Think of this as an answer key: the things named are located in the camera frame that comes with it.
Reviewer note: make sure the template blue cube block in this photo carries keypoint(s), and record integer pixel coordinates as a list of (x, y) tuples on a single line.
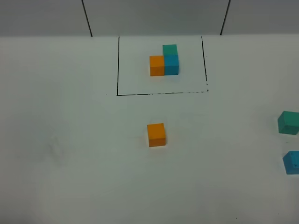
[(171, 65)]

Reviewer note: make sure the template green cube block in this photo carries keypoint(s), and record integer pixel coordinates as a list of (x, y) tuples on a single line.
[(170, 49)]

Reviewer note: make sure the template orange cube block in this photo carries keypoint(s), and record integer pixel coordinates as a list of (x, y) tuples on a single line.
[(157, 65)]

